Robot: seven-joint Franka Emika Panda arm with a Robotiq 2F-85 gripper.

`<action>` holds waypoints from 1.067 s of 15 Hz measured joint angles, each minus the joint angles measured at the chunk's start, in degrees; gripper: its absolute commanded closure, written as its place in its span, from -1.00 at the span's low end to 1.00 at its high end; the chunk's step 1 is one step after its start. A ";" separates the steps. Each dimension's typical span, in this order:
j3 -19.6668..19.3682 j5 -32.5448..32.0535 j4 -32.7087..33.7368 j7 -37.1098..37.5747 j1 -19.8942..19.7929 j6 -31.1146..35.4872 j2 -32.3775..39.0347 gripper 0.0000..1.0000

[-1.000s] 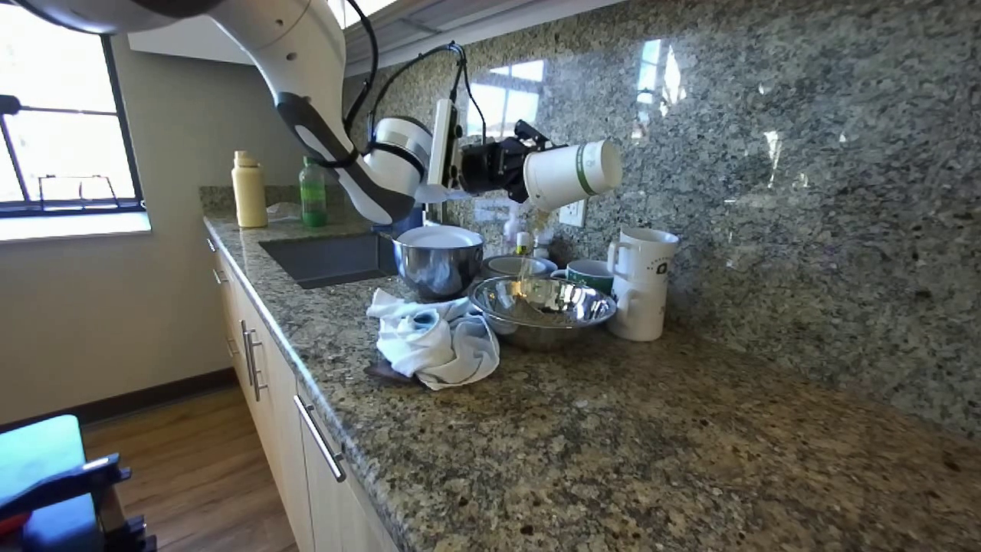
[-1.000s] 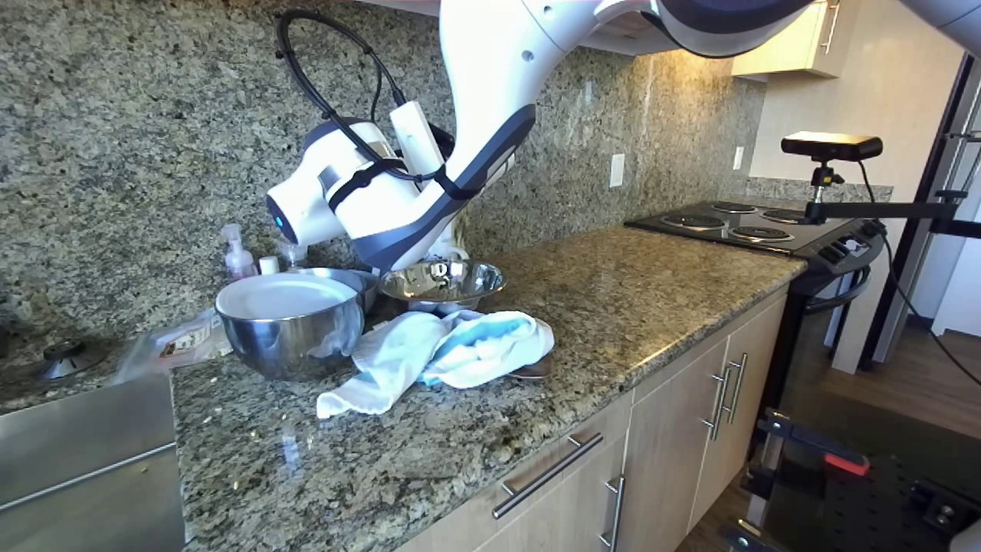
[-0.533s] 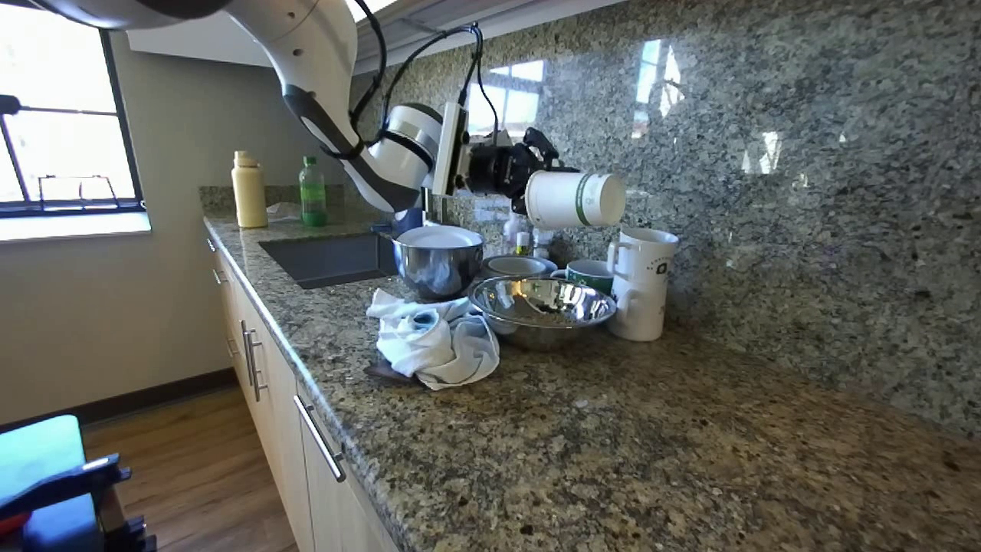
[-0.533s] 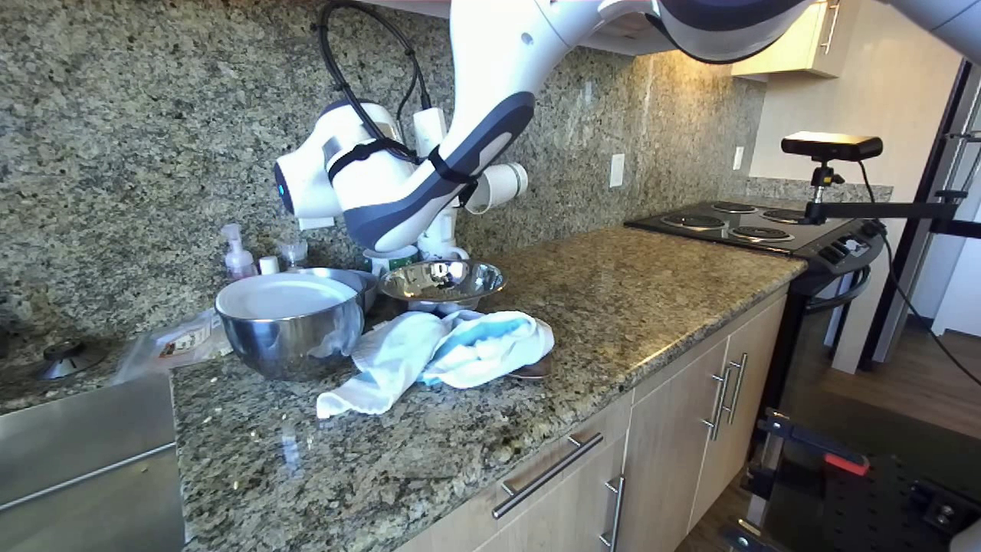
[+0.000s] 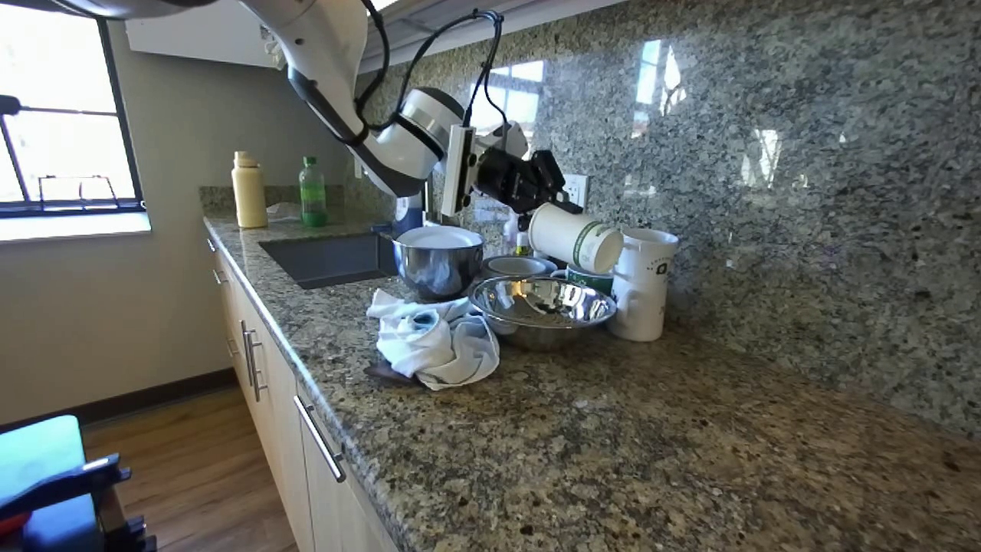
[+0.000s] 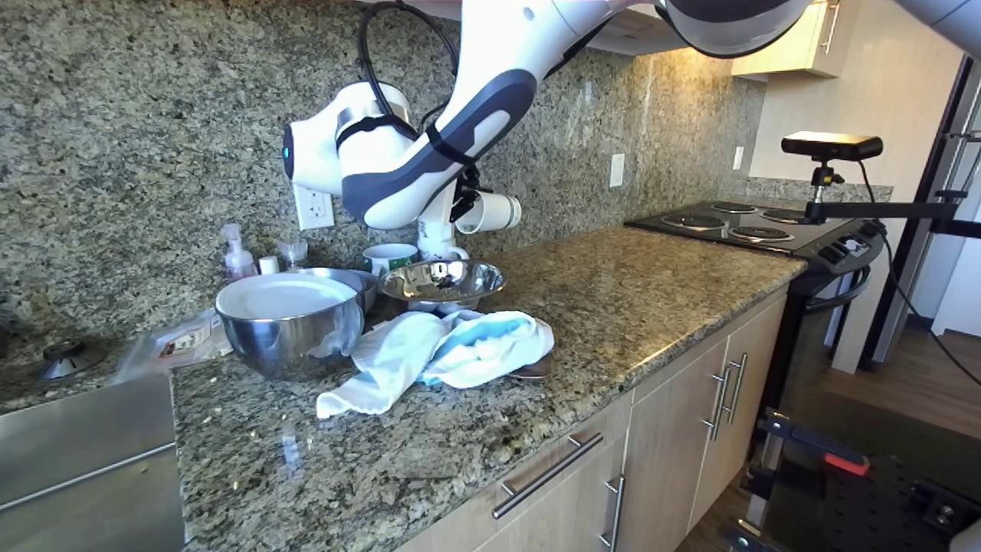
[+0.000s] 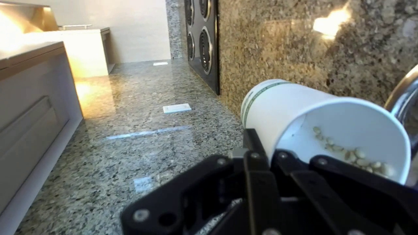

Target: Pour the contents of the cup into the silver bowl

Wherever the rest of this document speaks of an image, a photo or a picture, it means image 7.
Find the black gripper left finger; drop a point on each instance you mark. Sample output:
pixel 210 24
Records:
pixel 183 204

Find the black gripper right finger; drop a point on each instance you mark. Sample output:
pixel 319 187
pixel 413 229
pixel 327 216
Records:
pixel 357 200

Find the white dried beans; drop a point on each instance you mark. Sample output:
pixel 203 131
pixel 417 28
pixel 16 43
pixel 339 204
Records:
pixel 357 154

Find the white paper cup green stripe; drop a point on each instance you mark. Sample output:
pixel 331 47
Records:
pixel 305 105

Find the glass dish with items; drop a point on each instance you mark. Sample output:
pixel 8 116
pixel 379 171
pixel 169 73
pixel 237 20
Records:
pixel 403 99

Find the black electric stove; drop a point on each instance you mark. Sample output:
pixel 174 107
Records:
pixel 204 43

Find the beige upper cabinet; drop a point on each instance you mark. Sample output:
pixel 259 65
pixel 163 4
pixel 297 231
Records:
pixel 31 122

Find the lit beige range hood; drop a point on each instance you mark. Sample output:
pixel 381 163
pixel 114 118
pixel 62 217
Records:
pixel 83 52

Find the white wall outlet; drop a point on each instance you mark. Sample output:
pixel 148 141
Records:
pixel 177 108
pixel 160 64

